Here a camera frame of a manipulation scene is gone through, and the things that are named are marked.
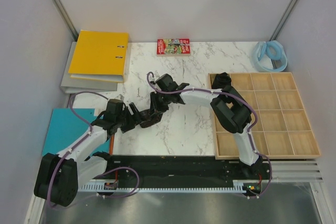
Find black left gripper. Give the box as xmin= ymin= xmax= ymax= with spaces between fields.
xmin=115 ymin=102 xmax=146 ymax=133

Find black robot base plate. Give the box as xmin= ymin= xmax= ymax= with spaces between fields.
xmin=95 ymin=153 xmax=270 ymax=188

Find right aluminium frame post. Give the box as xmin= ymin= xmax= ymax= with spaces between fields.
xmin=269 ymin=0 xmax=300 ymax=40

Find grey ring binder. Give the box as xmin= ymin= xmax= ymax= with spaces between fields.
xmin=60 ymin=42 xmax=130 ymax=93

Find aluminium frame post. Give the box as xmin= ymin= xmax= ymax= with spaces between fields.
xmin=269 ymin=0 xmax=300 ymax=40
xmin=52 ymin=0 xmax=79 ymax=41

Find light blue headphones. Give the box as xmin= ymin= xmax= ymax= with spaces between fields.
xmin=251 ymin=40 xmax=288 ymax=72

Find orange folder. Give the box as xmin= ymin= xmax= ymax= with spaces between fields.
xmin=109 ymin=135 xmax=114 ymax=155

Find white slotted cable duct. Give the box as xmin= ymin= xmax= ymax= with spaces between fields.
xmin=78 ymin=180 xmax=260 ymax=193

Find wooden compartment tray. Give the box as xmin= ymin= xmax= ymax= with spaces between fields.
xmin=207 ymin=72 xmax=321 ymax=160

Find yellow ring binder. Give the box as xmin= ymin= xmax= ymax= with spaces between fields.
xmin=68 ymin=30 xmax=129 ymax=83

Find rolled dark navy tie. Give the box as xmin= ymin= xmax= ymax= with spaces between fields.
xmin=212 ymin=72 xmax=232 ymax=89

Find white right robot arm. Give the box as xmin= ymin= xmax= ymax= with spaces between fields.
xmin=146 ymin=72 xmax=262 ymax=179

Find brown floral patterned tie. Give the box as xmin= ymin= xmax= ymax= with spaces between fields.
xmin=140 ymin=110 xmax=162 ymax=128

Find red illustrated book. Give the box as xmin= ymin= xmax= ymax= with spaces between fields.
xmin=156 ymin=38 xmax=191 ymax=56

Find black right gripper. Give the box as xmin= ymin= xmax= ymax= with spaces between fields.
xmin=149 ymin=91 xmax=171 ymax=118

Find left aluminium frame post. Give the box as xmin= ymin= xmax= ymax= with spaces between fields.
xmin=52 ymin=0 xmax=79 ymax=41

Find teal folder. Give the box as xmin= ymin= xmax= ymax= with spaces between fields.
xmin=42 ymin=108 xmax=109 ymax=156

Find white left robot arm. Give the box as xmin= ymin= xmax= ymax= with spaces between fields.
xmin=34 ymin=99 xmax=141 ymax=207

